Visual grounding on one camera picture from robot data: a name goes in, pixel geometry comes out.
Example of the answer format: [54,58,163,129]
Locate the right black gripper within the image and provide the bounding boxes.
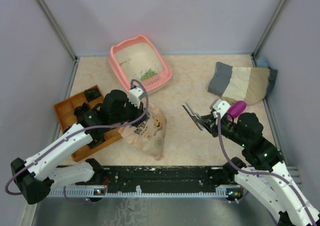
[198,113,248,147]

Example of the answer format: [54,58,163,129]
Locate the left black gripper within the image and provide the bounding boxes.
[110,97,149,127]

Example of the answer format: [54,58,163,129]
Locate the purple plastic scoop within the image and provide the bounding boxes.
[227,100,247,120]

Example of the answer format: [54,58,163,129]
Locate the beige cat litter bag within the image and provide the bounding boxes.
[118,102,167,161]

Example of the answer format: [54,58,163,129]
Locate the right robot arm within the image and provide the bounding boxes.
[194,111,320,226]

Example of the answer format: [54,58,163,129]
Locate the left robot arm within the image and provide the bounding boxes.
[5,86,149,205]

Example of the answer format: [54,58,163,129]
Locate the green litter pellets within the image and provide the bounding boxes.
[139,68,158,82]

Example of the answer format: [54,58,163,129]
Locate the pink litter box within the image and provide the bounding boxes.
[108,34,173,94]

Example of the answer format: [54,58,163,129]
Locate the black part in tray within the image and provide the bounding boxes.
[84,87,101,103]

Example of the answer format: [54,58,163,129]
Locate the grey beige folded cloth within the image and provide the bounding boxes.
[207,62,278,106]

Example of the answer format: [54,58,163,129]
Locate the orange compartment tray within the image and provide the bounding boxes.
[53,85,122,162]

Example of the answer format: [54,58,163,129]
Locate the blue cloth in corner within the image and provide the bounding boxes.
[256,56,271,69]

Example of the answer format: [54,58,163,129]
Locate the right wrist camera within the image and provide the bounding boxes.
[211,98,231,118]

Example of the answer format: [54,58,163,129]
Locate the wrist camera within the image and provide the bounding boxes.
[211,98,231,118]
[128,86,146,109]

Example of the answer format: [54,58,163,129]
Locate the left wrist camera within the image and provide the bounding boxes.
[128,86,146,109]

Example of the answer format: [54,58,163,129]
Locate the black ring in tray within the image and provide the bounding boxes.
[73,103,91,118]

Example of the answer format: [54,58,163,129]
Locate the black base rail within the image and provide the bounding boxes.
[79,166,244,200]

